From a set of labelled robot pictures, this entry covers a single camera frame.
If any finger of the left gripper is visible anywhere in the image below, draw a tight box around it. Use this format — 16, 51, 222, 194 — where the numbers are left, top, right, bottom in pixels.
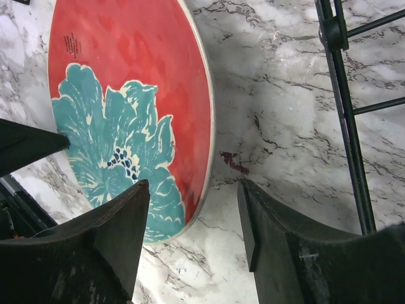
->
1, 119, 70, 176

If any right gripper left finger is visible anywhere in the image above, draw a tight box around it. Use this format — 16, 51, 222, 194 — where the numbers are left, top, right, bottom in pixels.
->
1, 179, 150, 303

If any red plate teal flower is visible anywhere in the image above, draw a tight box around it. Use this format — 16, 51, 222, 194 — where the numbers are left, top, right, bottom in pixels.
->
48, 1, 216, 244

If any black wire dish rack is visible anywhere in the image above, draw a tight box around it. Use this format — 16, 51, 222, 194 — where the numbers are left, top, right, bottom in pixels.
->
315, 0, 404, 235

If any black mounting rail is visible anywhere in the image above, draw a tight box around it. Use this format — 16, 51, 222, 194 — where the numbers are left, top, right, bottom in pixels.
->
1, 175, 57, 240

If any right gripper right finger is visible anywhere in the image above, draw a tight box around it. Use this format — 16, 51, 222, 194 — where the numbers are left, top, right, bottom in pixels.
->
237, 179, 404, 303

